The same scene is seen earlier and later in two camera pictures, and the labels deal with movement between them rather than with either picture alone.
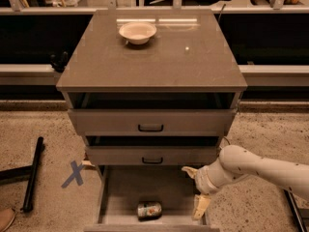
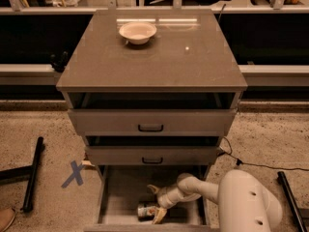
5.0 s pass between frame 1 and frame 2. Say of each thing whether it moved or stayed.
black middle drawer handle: stayed
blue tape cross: stayed
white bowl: stayed
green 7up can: stayed
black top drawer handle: stayed
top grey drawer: stayed
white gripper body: moved
